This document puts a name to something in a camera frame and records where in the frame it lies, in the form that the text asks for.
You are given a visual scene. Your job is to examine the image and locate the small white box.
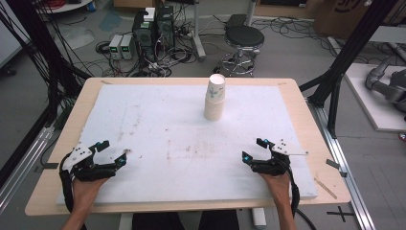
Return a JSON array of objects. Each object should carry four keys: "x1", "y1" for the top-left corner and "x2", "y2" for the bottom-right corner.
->
[{"x1": 143, "y1": 7, "x2": 157, "y2": 23}]

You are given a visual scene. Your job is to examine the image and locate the cardboard box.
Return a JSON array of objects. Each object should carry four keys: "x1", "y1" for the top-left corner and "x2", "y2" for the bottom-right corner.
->
[{"x1": 313, "y1": 0, "x2": 406, "y2": 40}]

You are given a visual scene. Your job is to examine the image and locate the white floor board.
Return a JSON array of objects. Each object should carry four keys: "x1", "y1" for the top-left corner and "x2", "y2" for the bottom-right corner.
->
[{"x1": 344, "y1": 62, "x2": 406, "y2": 133}]

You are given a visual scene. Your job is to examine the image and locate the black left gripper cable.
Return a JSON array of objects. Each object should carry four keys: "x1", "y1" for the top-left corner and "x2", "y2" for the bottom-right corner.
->
[{"x1": 58, "y1": 152, "x2": 77, "y2": 214}]

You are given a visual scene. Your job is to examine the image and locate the aluminium rail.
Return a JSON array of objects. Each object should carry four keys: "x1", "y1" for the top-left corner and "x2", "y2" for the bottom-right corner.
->
[
  {"x1": 306, "y1": 98, "x2": 376, "y2": 230},
  {"x1": 0, "y1": 125, "x2": 56, "y2": 214}
]

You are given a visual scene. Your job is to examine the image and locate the tangle of floor cables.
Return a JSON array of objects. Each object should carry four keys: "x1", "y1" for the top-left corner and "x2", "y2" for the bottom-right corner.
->
[{"x1": 84, "y1": 12, "x2": 224, "y2": 79}]

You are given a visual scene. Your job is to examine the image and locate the stack of paper cups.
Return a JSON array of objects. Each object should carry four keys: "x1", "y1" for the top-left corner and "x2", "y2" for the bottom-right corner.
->
[{"x1": 203, "y1": 92, "x2": 226, "y2": 122}]

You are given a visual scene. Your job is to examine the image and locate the person's left hand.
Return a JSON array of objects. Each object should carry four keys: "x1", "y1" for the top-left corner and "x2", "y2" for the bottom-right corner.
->
[{"x1": 71, "y1": 177, "x2": 109, "y2": 209}]

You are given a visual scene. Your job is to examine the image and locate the grey desk leg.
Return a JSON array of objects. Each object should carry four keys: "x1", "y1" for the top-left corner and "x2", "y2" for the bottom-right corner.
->
[{"x1": 191, "y1": 0, "x2": 208, "y2": 62}]

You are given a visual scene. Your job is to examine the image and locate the black computer tower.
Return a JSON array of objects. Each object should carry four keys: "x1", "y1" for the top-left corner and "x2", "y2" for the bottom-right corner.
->
[
  {"x1": 131, "y1": 11, "x2": 158, "y2": 62},
  {"x1": 155, "y1": 5, "x2": 176, "y2": 54}
]

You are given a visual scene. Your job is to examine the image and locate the black round stool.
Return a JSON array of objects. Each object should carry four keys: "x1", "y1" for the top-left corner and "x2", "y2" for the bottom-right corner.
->
[{"x1": 219, "y1": 24, "x2": 265, "y2": 78}]

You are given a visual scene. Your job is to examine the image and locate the light wooden table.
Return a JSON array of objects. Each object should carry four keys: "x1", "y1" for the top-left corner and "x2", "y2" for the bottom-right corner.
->
[{"x1": 24, "y1": 77, "x2": 352, "y2": 218}]

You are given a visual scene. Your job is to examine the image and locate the black frame post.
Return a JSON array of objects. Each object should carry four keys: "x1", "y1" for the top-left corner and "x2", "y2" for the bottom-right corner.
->
[
  {"x1": 299, "y1": 0, "x2": 400, "y2": 139},
  {"x1": 5, "y1": 0, "x2": 92, "y2": 127}
]

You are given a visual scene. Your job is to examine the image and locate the white foam mat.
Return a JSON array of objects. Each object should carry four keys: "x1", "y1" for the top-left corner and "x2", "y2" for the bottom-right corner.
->
[{"x1": 56, "y1": 83, "x2": 319, "y2": 206}]

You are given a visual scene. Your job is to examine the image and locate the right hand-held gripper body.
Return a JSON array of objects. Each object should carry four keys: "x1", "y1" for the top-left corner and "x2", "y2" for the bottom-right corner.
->
[{"x1": 251, "y1": 138, "x2": 309, "y2": 176}]

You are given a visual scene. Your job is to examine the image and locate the person's dark-clothed legs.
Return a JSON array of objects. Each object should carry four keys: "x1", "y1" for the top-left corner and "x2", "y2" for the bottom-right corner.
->
[{"x1": 131, "y1": 209, "x2": 240, "y2": 230}]

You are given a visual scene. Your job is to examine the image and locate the person's right hand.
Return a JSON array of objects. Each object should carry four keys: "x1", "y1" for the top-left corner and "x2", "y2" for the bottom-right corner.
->
[{"x1": 259, "y1": 173, "x2": 292, "y2": 205}]

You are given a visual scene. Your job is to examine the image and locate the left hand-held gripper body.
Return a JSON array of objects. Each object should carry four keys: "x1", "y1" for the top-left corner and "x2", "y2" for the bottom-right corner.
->
[{"x1": 61, "y1": 142, "x2": 118, "y2": 182}]

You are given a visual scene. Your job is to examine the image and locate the grey bench power supply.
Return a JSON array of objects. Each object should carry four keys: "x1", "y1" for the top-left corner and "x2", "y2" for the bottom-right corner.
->
[
  {"x1": 108, "y1": 34, "x2": 124, "y2": 60},
  {"x1": 120, "y1": 34, "x2": 136, "y2": 61}
]

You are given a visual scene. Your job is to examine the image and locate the white table leg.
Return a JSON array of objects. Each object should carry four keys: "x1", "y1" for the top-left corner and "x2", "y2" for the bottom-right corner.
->
[{"x1": 251, "y1": 207, "x2": 268, "y2": 230}]

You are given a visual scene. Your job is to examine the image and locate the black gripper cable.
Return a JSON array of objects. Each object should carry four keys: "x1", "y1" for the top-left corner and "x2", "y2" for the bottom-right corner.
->
[
  {"x1": 58, "y1": 152, "x2": 77, "y2": 214},
  {"x1": 280, "y1": 158, "x2": 319, "y2": 230}
]

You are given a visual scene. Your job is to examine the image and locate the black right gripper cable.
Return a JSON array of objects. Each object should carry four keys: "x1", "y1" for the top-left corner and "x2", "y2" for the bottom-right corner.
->
[{"x1": 280, "y1": 158, "x2": 319, "y2": 230}]

